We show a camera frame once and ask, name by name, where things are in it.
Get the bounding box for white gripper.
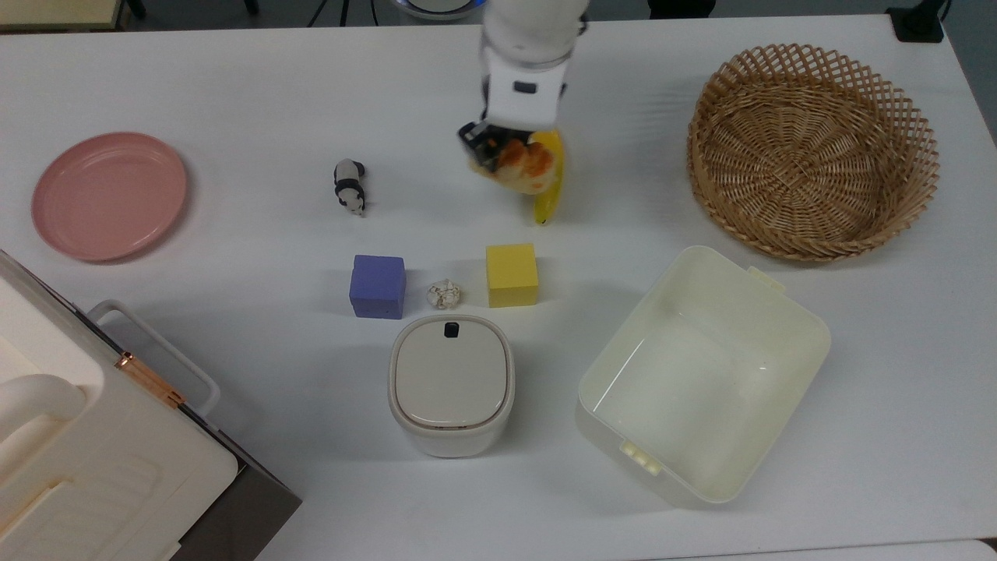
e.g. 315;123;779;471
458;48;569;174

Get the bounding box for toy bread with orange glaze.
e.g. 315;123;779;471
477;136;558;196

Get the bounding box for orange cabinet handle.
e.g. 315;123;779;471
115;351;188;409

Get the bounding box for cream plastic storage bin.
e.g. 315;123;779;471
576;245;832;509

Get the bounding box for round wicker basket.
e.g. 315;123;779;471
687;43;940;262

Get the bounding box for yellow toy banana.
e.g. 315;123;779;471
533;130;565;226

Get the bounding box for robot base with blue ring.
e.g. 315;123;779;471
393;0;488;20

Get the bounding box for purple foam cube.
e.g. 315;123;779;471
349;255;407;320

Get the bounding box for small beige lidded trash can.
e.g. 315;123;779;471
388;314;516;459

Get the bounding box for cream plastic cabinet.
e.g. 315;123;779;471
0;249;239;561

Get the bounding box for toy panda figure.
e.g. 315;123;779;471
333;158;368;217

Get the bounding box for pink plastic plate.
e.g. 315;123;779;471
31;132;188;263

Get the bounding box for yellow foam cube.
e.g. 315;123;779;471
486;243;540;309

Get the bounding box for black table clamp base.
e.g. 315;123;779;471
886;0;948;44

